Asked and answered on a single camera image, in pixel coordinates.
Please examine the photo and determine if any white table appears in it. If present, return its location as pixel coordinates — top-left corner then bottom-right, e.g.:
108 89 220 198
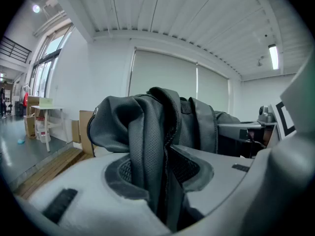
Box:
31 105 65 152

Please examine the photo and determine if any narrow white roller blind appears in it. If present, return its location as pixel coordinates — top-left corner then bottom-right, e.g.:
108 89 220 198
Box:
196 64 230 115

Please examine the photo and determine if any cardboard box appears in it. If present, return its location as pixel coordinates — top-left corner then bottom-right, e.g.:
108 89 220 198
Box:
26 95 40 116
23 115 38 140

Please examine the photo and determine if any ceiling tube light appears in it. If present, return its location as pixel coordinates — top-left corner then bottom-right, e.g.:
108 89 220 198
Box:
267 44 280 71

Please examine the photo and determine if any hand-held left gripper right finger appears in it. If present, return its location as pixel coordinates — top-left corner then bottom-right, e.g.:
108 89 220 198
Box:
169 144 257 218

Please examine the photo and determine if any dark grey backpack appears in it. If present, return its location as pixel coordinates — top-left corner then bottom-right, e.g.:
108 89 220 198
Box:
87 87 242 233

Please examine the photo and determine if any pale green box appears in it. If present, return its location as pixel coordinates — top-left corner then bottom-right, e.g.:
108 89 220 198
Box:
39 97 54 108

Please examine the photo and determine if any flat cardboard sheet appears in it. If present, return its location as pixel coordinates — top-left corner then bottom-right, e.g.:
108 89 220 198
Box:
79 110 96 157

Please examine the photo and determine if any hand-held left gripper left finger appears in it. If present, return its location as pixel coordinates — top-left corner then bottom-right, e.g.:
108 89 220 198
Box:
15 152 173 236

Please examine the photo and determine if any small cardboard sheet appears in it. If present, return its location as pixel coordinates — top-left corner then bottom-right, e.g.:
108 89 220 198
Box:
71 119 81 144

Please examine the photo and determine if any wide white roller blind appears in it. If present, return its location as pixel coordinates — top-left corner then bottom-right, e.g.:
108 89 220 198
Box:
128 47 198 101

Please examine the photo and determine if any tall glass window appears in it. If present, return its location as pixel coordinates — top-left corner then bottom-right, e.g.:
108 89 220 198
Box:
30 23 75 101

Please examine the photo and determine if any white plastic bag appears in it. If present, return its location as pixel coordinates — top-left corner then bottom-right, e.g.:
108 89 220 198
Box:
35 117 52 144

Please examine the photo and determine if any black metal railing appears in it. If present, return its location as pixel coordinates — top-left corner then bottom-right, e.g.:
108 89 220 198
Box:
0 35 32 64

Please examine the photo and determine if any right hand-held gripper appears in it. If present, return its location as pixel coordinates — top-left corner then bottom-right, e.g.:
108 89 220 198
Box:
217 101 297 142

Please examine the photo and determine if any wooden slatted platform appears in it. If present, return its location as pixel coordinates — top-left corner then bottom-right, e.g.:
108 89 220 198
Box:
12 147 95 201

